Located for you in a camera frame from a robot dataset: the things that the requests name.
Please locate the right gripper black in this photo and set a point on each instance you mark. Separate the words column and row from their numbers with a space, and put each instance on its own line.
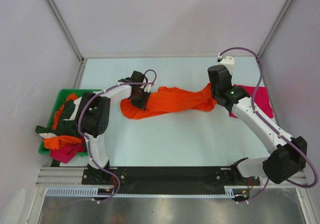
column 230, row 76

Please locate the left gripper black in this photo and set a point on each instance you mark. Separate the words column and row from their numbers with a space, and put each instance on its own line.
column 142, row 105

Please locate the orange t shirt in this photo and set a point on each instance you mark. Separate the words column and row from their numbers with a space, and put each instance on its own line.
column 60, row 141
column 170, row 100

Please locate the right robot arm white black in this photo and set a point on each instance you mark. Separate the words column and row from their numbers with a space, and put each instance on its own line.
column 286, row 153

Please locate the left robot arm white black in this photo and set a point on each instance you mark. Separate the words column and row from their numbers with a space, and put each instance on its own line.
column 93, row 116

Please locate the folded magenta t shirt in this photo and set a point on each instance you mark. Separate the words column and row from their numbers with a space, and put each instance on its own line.
column 261, row 99

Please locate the dark green t shirt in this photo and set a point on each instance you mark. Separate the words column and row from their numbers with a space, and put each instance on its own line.
column 60, row 127

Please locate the green plastic bin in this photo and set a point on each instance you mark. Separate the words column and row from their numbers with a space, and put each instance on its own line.
column 60, row 99

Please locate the magenta t shirt in bin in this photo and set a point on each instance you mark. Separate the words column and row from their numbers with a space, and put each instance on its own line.
column 67, row 153

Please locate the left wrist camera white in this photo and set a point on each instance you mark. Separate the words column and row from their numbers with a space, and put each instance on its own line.
column 148, row 85

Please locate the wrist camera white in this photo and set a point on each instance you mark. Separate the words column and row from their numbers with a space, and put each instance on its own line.
column 148, row 85
column 227, row 61

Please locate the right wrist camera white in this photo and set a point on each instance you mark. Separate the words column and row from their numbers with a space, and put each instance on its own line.
column 227, row 61

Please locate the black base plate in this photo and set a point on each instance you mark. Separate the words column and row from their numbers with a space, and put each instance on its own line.
column 169, row 180

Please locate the grey slotted cable duct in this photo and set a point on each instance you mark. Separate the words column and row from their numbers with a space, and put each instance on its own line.
column 89, row 192

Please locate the aluminium frame rail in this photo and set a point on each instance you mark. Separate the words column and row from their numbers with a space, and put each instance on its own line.
column 72, row 177

